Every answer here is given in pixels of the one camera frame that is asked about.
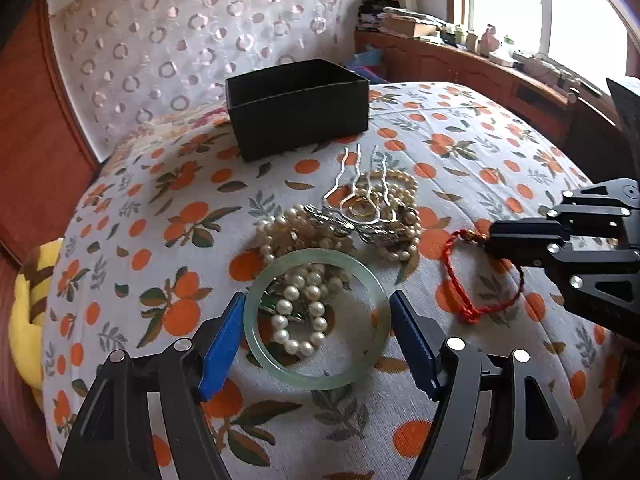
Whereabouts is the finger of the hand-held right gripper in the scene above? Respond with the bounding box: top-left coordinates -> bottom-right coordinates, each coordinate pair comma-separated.
539,178 -> 640,241
486,219 -> 640,343

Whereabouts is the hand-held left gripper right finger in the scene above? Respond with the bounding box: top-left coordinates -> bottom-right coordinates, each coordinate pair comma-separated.
389,290 -> 583,480

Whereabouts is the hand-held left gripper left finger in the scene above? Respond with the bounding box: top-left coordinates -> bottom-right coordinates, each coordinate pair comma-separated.
59,291 -> 247,480

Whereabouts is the pale green jade bangle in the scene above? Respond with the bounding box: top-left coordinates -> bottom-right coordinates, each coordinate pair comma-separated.
243,248 -> 392,391

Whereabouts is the red string bracelet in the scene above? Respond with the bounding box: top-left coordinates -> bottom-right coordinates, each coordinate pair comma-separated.
442,229 -> 525,325

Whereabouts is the white pearl necklace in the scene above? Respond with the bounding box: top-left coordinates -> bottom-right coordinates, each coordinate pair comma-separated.
255,204 -> 353,358

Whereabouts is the cream pearl necklace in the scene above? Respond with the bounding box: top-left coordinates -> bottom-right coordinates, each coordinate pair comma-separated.
350,169 -> 422,262

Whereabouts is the gold ring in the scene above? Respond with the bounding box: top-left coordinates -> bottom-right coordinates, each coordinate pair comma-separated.
347,195 -> 381,221

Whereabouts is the silver hairpin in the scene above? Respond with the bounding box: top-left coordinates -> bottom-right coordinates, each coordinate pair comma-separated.
305,144 -> 407,247

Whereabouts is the black cardboard box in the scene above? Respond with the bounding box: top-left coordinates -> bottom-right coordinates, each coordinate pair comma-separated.
225,58 -> 371,162

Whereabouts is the orange print tablecloth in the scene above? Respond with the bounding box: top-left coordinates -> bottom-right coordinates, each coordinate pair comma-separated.
40,81 -> 621,480

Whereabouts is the window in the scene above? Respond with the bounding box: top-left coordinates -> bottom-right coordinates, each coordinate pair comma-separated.
452,0 -> 640,81

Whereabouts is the pink figurine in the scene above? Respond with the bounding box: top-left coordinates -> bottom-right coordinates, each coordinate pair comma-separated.
477,24 -> 503,56

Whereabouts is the wooden cabinet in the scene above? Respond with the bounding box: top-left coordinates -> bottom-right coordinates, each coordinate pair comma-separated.
354,30 -> 631,161

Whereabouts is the yellow plush toy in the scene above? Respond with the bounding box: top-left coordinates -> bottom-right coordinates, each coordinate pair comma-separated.
9,237 -> 66,411

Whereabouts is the floral blanket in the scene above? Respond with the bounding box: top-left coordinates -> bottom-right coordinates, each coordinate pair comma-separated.
107,102 -> 233,161

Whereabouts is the blue plastic bag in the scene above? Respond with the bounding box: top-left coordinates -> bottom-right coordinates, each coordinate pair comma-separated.
350,47 -> 391,83

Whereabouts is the pile of books and papers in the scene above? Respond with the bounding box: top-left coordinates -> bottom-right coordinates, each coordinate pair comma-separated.
357,0 -> 446,41

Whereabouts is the circle patterned sheer cloth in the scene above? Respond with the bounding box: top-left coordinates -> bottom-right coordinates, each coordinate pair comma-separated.
46,0 -> 416,163

